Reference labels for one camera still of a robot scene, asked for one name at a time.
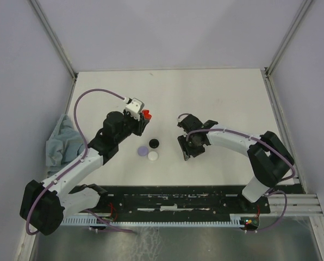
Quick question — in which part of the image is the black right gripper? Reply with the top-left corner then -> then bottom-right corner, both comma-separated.
177,133 -> 205,160

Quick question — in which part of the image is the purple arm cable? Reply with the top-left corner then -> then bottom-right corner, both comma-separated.
24,89 -> 129,235
177,113 -> 297,234

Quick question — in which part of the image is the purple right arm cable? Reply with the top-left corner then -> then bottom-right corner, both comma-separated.
177,113 -> 297,234

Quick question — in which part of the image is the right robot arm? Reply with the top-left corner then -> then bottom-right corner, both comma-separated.
177,113 -> 296,213

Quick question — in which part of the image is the purple earbud charging case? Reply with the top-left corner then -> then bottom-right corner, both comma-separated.
137,146 -> 149,157

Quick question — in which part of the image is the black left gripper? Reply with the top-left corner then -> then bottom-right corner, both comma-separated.
115,109 -> 149,144

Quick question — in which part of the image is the white earbud charging case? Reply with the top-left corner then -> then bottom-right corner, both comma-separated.
147,151 -> 159,161

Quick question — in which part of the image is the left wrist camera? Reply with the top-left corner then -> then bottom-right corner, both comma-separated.
123,97 -> 145,121

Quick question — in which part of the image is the white cable duct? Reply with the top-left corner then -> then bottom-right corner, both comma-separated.
58,212 -> 247,226

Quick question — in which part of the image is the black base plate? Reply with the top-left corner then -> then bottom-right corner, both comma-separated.
77,184 -> 271,226

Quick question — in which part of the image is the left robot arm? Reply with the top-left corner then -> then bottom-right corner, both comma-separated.
20,109 -> 152,235

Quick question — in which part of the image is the orange earbud charging case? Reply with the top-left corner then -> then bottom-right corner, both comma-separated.
141,109 -> 152,121

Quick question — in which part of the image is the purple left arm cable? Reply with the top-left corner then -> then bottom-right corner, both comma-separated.
24,89 -> 129,235

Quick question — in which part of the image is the light blue cloth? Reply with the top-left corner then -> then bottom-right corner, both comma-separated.
45,114 -> 85,177

